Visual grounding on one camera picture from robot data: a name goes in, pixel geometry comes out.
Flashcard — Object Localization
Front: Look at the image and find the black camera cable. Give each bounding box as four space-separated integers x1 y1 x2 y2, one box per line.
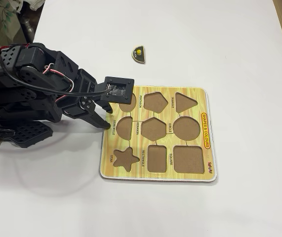
0 53 113 97

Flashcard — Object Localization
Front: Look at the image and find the grey metal post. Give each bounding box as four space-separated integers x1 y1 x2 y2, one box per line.
19 13 37 42

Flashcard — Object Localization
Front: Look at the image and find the white cloth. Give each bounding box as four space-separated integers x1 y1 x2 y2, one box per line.
28 0 45 11

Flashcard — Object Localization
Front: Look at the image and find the black semicircle piece yellow pin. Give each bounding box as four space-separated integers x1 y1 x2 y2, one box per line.
130 45 146 64

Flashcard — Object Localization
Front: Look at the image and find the wooden shape puzzle board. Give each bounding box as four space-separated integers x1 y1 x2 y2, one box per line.
98 85 218 184

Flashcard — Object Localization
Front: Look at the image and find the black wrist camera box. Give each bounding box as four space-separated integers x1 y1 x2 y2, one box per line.
100 76 135 105

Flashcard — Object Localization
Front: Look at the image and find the red white servo wire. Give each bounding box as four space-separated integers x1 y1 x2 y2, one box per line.
43 63 75 106

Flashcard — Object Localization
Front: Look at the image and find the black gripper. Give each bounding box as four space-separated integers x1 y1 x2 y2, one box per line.
61 68 115 131

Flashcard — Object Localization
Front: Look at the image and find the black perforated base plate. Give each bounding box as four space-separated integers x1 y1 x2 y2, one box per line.
8 120 54 149

